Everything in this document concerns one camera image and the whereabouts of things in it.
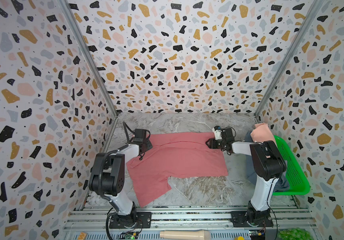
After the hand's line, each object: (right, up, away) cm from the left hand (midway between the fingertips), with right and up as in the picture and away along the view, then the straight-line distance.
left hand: (147, 142), depth 97 cm
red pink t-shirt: (+17, -9, +1) cm, 19 cm away
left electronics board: (-3, -41, -26) cm, 49 cm away
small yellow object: (+47, -39, -32) cm, 69 cm away
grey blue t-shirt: (+75, -20, -19) cm, 80 cm away
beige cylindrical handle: (+24, -39, -29) cm, 54 cm away
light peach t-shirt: (+71, +6, -6) cm, 72 cm away
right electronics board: (+59, -42, -25) cm, 76 cm away
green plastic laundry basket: (+87, -20, -14) cm, 90 cm away
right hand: (+40, +2, +5) cm, 40 cm away
